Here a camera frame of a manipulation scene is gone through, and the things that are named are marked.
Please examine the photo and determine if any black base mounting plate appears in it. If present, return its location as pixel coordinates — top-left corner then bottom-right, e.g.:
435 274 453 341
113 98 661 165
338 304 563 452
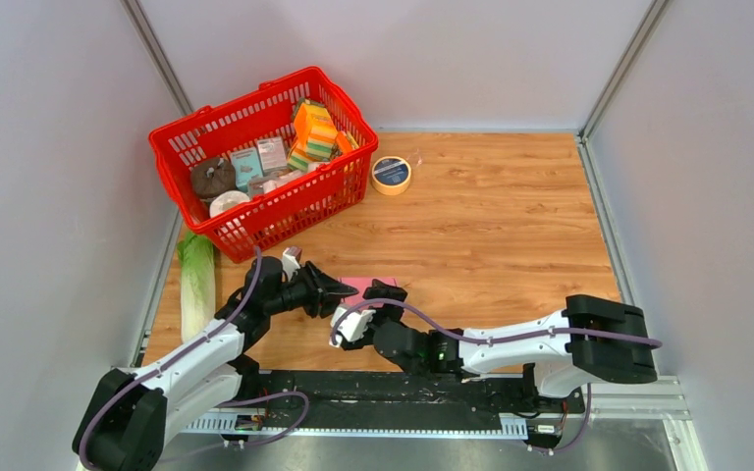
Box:
238 370 584 433

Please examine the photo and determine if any white tape roll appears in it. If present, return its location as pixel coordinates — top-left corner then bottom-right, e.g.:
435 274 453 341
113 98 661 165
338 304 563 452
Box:
209 190 251 218

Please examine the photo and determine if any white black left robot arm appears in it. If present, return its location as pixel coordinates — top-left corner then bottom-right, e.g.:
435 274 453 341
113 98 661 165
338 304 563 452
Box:
73 255 358 470

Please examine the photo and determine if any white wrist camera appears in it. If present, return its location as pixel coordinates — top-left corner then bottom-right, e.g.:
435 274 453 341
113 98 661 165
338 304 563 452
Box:
329 305 376 348
281 246 302 281

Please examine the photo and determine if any green yellow sponge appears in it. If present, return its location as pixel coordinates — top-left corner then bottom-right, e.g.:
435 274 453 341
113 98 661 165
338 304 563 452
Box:
287 143 315 172

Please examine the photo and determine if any grey pink small box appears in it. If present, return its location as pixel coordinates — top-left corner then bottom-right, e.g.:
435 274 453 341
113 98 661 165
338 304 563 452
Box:
256 136 288 175

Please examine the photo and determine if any teal small box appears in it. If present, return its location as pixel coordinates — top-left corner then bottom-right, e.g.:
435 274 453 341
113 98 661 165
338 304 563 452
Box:
230 147 264 191

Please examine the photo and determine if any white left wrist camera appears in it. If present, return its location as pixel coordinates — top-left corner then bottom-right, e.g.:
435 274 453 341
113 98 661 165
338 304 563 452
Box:
281 246 302 281

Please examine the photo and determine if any pink paper box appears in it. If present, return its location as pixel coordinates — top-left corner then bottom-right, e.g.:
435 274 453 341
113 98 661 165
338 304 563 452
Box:
339 277 374 306

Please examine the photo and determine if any red plastic shopping basket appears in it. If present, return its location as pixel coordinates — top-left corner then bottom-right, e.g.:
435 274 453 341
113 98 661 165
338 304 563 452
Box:
148 66 378 262

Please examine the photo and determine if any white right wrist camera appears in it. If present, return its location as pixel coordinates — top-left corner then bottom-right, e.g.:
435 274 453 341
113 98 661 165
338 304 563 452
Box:
329 305 376 348

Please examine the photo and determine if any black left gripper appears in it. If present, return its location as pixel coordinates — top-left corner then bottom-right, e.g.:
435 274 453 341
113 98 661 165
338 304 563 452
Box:
265 260 357 318

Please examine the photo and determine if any napa cabbage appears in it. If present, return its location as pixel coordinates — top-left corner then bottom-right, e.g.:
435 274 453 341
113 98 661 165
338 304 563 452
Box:
177 232 216 342

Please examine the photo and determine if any aluminium rail frame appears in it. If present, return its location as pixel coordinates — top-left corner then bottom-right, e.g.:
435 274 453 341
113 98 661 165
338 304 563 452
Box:
177 374 689 441

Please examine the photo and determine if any orange yellow sponge pack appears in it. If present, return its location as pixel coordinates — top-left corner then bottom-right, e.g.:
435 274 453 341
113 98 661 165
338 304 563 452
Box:
293 99 339 161

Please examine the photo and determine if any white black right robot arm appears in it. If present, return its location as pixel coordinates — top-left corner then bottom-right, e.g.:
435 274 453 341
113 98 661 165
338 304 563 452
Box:
330 279 662 411

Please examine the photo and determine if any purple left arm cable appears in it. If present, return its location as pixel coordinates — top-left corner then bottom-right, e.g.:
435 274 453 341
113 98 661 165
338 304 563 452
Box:
78 246 310 471

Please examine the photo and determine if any yellow masking tape roll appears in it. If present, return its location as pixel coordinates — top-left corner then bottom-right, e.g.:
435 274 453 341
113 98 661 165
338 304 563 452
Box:
370 156 412 196

